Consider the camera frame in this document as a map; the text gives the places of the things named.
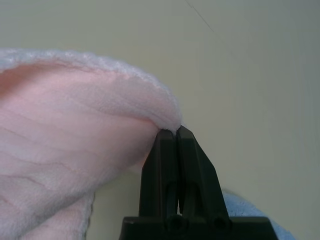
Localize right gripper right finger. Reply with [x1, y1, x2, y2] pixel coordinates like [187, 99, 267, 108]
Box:
[176, 124, 231, 223]

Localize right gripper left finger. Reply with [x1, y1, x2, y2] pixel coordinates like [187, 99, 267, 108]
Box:
[138, 128, 180, 223]

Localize pink terry towel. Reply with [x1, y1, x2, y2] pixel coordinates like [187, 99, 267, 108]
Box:
[0, 48, 183, 240]

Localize blue folded towel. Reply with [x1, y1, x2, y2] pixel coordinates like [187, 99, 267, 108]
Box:
[221, 187, 301, 240]

